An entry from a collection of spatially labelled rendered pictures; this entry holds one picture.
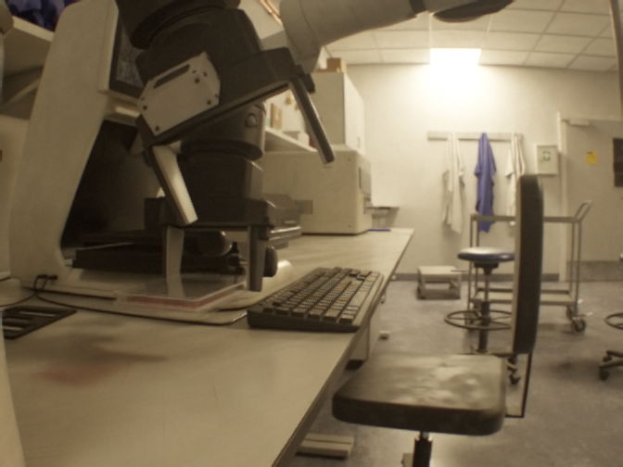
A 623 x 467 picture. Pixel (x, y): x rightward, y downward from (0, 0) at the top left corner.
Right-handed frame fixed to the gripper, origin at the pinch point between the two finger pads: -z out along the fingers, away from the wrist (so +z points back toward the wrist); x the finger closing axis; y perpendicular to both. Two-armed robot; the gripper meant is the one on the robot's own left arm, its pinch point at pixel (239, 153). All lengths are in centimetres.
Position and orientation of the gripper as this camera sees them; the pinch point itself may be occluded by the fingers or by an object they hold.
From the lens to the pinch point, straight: 33.6
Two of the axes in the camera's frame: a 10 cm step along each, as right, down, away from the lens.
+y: -0.6, 1.7, -9.8
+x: -9.2, 3.7, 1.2
